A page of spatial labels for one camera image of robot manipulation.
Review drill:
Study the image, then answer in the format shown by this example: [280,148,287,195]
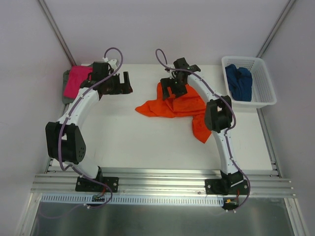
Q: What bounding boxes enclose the pink folded t shirt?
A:
[63,65,94,98]

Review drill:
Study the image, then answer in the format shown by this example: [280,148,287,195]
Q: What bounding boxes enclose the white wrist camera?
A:
[164,68,174,73]
[102,58,118,71]

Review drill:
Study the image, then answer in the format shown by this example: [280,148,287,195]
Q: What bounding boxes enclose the blue t shirt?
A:
[225,64,253,102]

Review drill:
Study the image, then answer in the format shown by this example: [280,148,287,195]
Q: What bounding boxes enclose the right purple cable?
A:
[155,48,251,197]

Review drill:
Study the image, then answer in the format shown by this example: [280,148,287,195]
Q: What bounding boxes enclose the white plastic basket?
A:
[221,56,277,109]

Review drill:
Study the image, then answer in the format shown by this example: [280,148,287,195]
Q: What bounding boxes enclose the orange t shirt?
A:
[135,83,211,143]

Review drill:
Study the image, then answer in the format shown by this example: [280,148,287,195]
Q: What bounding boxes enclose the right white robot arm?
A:
[160,58,245,195]

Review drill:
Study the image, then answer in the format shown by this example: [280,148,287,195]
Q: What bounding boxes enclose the grey folded t shirt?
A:
[61,63,95,105]

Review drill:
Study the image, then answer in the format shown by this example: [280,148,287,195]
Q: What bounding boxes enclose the aluminium mounting rail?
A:
[31,166,297,198]

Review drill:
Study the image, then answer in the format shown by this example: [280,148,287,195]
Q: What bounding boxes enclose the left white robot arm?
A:
[45,59,133,191]

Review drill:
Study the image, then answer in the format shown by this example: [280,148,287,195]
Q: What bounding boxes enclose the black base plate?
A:
[75,177,119,193]
[205,178,249,196]

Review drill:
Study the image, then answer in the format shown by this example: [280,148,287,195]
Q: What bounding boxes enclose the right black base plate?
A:
[205,178,249,196]

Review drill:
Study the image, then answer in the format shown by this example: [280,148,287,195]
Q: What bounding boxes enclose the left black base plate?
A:
[75,177,119,193]

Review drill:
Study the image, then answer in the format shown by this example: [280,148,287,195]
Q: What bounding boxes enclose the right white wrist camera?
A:
[164,68,174,73]

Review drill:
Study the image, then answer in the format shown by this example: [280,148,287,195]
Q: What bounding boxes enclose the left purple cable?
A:
[58,47,125,179]

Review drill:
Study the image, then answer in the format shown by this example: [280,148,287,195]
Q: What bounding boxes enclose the purple cable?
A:
[155,48,251,197]
[58,47,125,179]

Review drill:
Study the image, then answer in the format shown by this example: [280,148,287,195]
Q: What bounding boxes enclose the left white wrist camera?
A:
[102,58,118,71]

